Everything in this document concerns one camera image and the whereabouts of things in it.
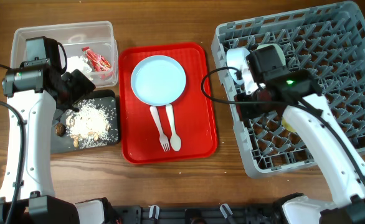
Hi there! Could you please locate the white tissue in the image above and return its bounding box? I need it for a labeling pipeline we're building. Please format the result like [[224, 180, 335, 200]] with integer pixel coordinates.
[[67, 56, 92, 74]]

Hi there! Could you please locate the red snack wrapper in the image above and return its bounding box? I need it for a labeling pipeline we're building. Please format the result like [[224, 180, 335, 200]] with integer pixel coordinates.
[[82, 47, 111, 72]]

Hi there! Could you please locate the food scraps and rice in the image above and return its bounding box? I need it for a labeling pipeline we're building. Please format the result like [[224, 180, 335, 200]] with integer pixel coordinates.
[[54, 99, 118, 149]]

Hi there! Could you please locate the yellow plastic cup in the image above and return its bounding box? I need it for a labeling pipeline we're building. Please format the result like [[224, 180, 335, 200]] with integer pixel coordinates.
[[282, 117, 296, 133]]

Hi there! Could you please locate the light blue bowl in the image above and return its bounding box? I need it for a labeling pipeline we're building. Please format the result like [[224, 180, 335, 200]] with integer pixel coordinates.
[[226, 47, 250, 85]]

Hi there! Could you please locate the green bowl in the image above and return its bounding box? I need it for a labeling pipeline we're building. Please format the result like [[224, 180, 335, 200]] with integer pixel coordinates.
[[257, 44, 286, 65]]

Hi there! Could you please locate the white plastic spoon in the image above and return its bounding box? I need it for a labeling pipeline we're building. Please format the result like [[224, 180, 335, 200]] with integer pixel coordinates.
[[166, 104, 182, 151]]

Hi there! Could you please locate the light blue plate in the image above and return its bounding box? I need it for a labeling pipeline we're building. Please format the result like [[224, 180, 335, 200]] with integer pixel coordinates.
[[130, 55, 187, 106]]

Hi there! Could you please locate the white plastic fork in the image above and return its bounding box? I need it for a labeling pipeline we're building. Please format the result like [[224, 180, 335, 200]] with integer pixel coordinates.
[[150, 106, 170, 152]]

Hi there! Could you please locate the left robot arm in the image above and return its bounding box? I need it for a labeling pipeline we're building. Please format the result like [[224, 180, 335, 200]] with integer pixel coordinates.
[[0, 36, 111, 223]]

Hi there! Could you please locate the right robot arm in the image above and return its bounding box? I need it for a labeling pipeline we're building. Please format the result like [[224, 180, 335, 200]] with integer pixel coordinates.
[[227, 44, 365, 223]]

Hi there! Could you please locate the grey dishwasher rack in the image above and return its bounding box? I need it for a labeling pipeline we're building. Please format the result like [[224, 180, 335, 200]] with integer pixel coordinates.
[[211, 1, 365, 178]]

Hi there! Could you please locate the clear plastic bin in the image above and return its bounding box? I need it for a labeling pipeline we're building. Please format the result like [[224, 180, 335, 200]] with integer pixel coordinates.
[[10, 21, 118, 88]]

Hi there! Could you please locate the black plastic tray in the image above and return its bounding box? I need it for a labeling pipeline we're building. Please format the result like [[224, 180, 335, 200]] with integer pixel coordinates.
[[50, 89, 121, 155]]

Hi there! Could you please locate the red serving tray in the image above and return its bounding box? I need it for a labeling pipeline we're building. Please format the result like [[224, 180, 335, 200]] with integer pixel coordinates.
[[118, 42, 218, 164]]

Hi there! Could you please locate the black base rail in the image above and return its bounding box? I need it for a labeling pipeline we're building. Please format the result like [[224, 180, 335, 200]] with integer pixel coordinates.
[[108, 203, 286, 224]]

